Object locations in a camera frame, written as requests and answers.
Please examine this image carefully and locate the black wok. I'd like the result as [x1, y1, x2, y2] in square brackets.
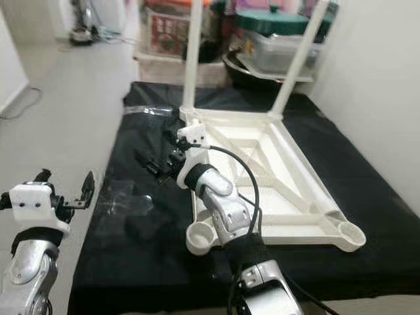
[222, 54, 310, 94]

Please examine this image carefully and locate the dark framed board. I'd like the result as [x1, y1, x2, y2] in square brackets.
[302, 0, 340, 41]

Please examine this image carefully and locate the black tablecloth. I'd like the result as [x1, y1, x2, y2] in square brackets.
[69, 82, 420, 315]

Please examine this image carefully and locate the white plastic children table top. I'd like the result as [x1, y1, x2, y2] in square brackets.
[178, 107, 367, 257]

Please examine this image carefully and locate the dark plastic bag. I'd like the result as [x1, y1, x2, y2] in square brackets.
[200, 0, 227, 63]

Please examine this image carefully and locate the thin black cable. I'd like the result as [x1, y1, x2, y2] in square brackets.
[0, 85, 45, 121]

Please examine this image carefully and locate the white plastic tray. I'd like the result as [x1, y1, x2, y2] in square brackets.
[226, 52, 317, 83]

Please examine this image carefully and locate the clear tape strip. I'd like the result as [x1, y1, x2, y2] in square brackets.
[125, 105, 176, 119]

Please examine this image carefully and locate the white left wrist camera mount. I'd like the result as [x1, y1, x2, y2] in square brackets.
[10, 182, 71, 237]

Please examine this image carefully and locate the clear tape cross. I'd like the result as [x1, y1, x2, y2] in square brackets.
[95, 178, 150, 224]

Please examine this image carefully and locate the clear plastic food container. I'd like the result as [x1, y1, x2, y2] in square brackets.
[243, 30, 320, 73]

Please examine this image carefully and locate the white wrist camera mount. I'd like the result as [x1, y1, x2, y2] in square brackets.
[176, 122, 215, 191]
[10, 182, 71, 237]

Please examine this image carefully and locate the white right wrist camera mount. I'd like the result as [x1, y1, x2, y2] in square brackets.
[176, 122, 215, 191]

